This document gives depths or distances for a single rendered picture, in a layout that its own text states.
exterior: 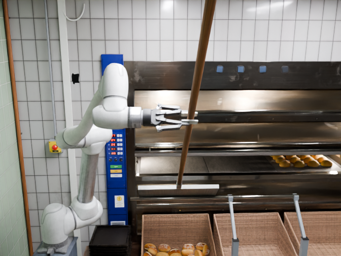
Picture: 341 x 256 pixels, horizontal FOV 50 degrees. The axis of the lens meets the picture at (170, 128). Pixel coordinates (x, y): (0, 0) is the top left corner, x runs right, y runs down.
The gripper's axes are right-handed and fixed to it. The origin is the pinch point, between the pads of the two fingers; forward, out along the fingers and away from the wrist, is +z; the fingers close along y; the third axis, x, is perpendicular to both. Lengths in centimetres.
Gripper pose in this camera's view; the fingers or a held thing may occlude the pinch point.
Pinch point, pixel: (189, 118)
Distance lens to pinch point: 156.2
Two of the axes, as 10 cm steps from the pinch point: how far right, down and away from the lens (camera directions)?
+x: 0.4, -4.4, -9.0
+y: 0.1, 9.0, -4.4
